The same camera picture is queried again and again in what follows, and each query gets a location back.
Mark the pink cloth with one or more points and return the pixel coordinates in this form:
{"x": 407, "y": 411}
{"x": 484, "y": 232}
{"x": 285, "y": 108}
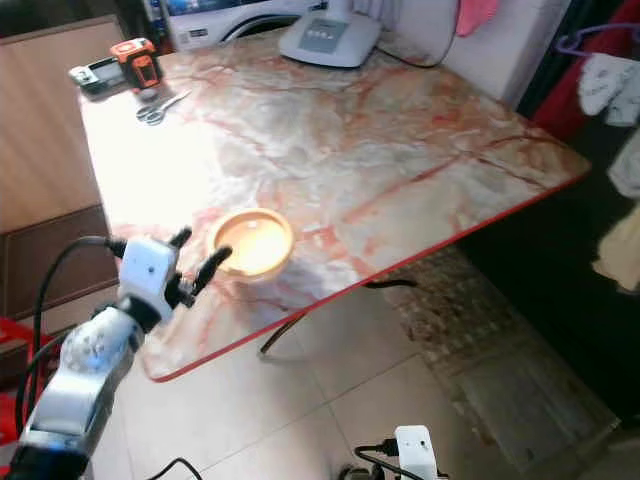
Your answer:
{"x": 475, "y": 12}

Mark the marble pattern table red edge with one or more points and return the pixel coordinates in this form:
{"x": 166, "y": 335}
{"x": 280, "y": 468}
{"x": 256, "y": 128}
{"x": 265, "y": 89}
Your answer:
{"x": 370, "y": 150}

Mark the red hanging cloth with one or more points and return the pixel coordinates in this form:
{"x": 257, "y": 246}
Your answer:
{"x": 560, "y": 100}

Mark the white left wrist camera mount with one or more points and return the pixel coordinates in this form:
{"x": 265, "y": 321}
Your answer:
{"x": 150, "y": 268}

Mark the red metal rack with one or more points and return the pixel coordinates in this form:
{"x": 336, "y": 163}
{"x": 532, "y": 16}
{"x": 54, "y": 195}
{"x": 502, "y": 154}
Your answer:
{"x": 10, "y": 385}

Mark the orange round bowl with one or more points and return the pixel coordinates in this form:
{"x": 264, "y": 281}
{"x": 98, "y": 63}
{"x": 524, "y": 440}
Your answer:
{"x": 253, "y": 243}

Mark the wooden cabinet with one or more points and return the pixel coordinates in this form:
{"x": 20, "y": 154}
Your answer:
{"x": 40, "y": 140}

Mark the cream hanging garment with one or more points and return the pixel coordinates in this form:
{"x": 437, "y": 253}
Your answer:
{"x": 618, "y": 250}

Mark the white fridge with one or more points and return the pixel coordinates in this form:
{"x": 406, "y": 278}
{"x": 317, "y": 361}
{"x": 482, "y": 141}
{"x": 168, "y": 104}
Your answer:
{"x": 490, "y": 60}

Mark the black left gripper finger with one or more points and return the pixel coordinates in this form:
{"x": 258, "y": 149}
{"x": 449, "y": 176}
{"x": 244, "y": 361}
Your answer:
{"x": 212, "y": 266}
{"x": 182, "y": 237}

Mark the silver scissors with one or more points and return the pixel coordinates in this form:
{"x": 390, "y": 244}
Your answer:
{"x": 160, "y": 110}

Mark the white hanging garment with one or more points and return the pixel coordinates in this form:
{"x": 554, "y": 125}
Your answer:
{"x": 626, "y": 165}
{"x": 605, "y": 85}

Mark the patterned floor mat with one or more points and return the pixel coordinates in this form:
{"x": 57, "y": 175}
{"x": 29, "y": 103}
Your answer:
{"x": 490, "y": 340}

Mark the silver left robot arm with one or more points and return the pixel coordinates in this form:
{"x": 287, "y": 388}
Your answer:
{"x": 85, "y": 370}

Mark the grey handheld device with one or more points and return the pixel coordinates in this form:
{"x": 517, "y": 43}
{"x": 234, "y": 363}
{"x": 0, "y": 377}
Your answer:
{"x": 95, "y": 75}

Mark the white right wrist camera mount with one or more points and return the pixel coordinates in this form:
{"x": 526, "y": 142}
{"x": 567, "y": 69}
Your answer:
{"x": 416, "y": 452}

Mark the purple clothes hanger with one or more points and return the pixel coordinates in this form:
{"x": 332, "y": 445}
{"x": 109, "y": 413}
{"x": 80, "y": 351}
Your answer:
{"x": 595, "y": 40}

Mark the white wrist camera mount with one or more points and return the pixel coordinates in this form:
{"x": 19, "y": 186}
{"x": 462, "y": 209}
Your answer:
{"x": 150, "y": 268}
{"x": 416, "y": 452}

